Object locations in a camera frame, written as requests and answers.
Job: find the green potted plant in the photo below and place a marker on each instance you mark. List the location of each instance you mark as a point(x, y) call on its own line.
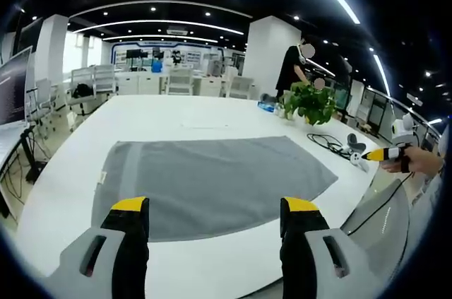
point(312, 102)

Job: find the blue packet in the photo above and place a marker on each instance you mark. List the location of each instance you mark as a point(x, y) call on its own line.
point(265, 105)

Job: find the black backpack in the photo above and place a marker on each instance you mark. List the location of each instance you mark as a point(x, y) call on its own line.
point(82, 91)

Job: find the dark monitor screen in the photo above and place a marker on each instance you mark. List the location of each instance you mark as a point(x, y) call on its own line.
point(14, 87)

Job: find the person's right hand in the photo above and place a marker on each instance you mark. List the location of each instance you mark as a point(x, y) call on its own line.
point(422, 161)

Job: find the grey towel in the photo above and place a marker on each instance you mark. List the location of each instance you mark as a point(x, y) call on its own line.
point(212, 179)

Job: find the white office chair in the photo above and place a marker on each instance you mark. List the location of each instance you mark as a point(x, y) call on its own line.
point(95, 78)
point(180, 81)
point(46, 101)
point(241, 87)

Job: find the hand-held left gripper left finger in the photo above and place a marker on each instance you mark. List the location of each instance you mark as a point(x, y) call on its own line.
point(95, 263)

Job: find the side desk with black legs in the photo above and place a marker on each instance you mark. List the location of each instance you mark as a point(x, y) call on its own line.
point(14, 147)

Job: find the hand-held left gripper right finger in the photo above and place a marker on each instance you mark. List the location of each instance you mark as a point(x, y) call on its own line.
point(318, 263)

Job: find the white handheld controller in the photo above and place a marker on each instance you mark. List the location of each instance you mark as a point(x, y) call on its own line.
point(356, 156)

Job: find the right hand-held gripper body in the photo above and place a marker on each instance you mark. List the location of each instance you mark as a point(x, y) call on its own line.
point(406, 134)

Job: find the white table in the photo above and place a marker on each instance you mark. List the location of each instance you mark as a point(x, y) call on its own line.
point(212, 270)

